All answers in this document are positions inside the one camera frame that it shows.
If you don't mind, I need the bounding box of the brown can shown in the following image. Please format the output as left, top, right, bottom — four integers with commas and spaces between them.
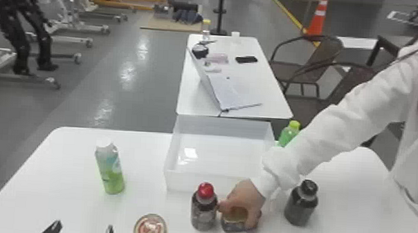
219, 205, 263, 233

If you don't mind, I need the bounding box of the red can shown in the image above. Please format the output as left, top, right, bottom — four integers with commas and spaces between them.
133, 212, 170, 233

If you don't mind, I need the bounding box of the black bottle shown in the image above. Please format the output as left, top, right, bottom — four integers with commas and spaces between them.
283, 177, 320, 228

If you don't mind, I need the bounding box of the pale green bottle white cap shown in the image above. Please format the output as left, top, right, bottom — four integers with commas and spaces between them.
92, 138, 129, 196

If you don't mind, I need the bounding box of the person's hand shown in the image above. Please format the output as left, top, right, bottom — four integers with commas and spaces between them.
217, 177, 267, 232

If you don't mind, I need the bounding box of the dark bottle red cap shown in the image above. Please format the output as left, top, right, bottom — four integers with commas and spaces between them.
188, 180, 221, 233

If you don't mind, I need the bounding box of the bright green bottle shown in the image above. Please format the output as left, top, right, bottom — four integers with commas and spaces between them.
277, 119, 302, 148

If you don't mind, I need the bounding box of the clear box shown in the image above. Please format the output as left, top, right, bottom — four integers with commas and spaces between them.
161, 114, 278, 199

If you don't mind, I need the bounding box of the person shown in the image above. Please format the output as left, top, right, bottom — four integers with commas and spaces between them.
217, 15, 418, 233

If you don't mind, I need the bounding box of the brown chair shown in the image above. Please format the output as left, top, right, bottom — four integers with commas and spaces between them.
266, 31, 346, 100
284, 59, 378, 133

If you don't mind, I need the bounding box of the white side table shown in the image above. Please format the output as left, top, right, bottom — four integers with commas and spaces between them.
174, 32, 299, 124

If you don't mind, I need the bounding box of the black phone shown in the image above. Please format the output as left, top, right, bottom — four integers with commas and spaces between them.
234, 54, 259, 66

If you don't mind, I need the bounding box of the clear bottle yellow cap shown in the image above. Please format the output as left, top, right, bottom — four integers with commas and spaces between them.
201, 19, 212, 41

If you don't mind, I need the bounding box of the orange cone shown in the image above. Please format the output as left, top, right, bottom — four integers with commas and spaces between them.
305, 0, 330, 38

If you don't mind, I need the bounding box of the black post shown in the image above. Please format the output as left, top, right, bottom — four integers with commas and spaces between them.
210, 0, 231, 37

